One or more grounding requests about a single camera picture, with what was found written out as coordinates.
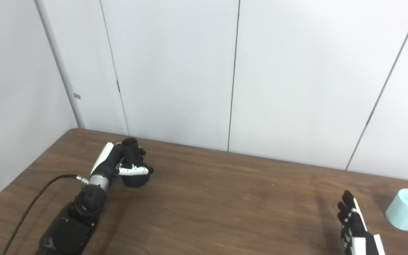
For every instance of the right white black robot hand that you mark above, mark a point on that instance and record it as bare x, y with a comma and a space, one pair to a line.
356, 233

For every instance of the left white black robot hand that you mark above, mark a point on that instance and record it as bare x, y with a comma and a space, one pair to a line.
110, 164

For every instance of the black nozzle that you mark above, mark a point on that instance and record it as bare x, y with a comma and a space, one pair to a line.
133, 180

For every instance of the light blue cylinder cup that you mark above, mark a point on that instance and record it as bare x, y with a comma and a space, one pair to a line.
406, 212

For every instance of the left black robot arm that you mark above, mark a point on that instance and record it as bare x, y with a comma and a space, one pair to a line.
73, 223

